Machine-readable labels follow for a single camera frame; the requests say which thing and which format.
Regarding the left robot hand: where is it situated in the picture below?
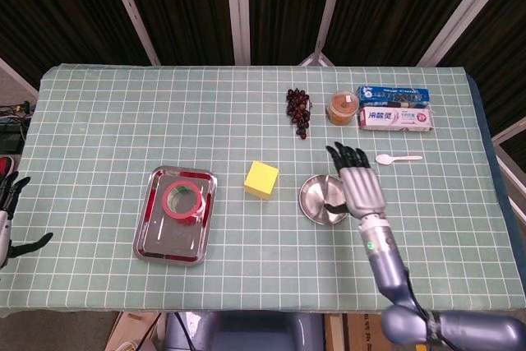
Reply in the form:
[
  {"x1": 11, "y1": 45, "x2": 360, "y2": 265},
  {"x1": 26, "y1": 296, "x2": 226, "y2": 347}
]
[{"x1": 0, "y1": 170, "x2": 55, "y2": 270}]

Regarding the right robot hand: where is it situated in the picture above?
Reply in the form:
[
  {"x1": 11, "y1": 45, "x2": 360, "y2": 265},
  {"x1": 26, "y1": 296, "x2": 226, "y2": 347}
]
[{"x1": 322, "y1": 141, "x2": 389, "y2": 221}]

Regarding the yellow sponge block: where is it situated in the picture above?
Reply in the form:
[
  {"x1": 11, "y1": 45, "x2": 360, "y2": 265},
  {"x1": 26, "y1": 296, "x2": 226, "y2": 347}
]
[{"x1": 244, "y1": 159, "x2": 280, "y2": 202}]

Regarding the red tape roll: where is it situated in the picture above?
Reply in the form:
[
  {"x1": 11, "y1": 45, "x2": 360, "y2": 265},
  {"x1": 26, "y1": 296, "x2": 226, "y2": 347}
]
[{"x1": 162, "y1": 180, "x2": 205, "y2": 225}]

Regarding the white plastic spoon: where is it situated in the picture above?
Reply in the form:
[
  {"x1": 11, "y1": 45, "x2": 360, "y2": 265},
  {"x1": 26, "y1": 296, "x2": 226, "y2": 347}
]
[{"x1": 375, "y1": 154, "x2": 423, "y2": 166}]

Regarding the round steel plate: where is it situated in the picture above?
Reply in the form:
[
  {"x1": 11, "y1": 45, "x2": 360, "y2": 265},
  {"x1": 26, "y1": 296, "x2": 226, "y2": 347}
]
[{"x1": 298, "y1": 173, "x2": 353, "y2": 226}]

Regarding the white pink toothpaste box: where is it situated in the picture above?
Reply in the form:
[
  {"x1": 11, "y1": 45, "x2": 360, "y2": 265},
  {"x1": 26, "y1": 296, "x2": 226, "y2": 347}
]
[{"x1": 358, "y1": 106, "x2": 436, "y2": 134}]

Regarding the clear jar of rubber bands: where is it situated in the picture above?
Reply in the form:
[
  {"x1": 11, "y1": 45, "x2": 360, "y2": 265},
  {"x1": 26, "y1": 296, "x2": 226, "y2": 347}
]
[{"x1": 326, "y1": 90, "x2": 359, "y2": 126}]

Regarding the blue carton box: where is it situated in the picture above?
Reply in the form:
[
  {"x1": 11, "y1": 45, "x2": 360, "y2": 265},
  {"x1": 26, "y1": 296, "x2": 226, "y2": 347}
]
[{"x1": 355, "y1": 85, "x2": 432, "y2": 109}]

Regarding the dark red grape bunch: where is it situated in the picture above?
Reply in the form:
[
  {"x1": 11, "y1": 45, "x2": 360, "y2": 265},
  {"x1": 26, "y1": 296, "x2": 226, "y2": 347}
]
[{"x1": 286, "y1": 87, "x2": 312, "y2": 141}]

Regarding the printed brown cardboard box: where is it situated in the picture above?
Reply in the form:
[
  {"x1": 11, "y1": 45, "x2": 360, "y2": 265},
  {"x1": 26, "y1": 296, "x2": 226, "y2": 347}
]
[{"x1": 343, "y1": 313, "x2": 387, "y2": 351}]

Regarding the green checked tablecloth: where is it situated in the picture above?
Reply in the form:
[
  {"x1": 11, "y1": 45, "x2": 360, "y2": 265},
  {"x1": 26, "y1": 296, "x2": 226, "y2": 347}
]
[{"x1": 0, "y1": 63, "x2": 526, "y2": 319}]

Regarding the rectangular steel tray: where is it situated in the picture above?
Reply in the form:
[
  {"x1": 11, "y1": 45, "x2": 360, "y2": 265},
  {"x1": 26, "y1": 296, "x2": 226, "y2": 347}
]
[{"x1": 132, "y1": 164, "x2": 219, "y2": 268}]

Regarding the cardboard box with flaps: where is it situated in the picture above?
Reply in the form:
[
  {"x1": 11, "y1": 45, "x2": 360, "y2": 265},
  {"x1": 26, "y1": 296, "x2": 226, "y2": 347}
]
[{"x1": 104, "y1": 312, "x2": 166, "y2": 351}]

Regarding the blue-grey robot torso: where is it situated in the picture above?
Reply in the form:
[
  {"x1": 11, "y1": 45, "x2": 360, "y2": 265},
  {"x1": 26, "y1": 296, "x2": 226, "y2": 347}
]
[{"x1": 164, "y1": 310, "x2": 328, "y2": 351}]

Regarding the black electronics with cables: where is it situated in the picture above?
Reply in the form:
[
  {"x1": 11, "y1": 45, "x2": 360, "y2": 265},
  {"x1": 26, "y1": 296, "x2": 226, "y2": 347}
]
[{"x1": 0, "y1": 100, "x2": 35, "y2": 155}]

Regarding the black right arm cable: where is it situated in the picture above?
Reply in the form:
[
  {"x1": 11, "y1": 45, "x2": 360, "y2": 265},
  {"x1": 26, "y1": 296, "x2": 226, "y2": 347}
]
[{"x1": 404, "y1": 267, "x2": 437, "y2": 344}]

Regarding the white metal frame post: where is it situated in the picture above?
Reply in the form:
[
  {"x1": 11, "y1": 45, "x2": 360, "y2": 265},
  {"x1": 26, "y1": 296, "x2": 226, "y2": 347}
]
[
  {"x1": 101, "y1": 0, "x2": 162, "y2": 67},
  {"x1": 416, "y1": 0, "x2": 505, "y2": 67},
  {"x1": 298, "y1": 0, "x2": 350, "y2": 67},
  {"x1": 224, "y1": 0, "x2": 252, "y2": 67}
]

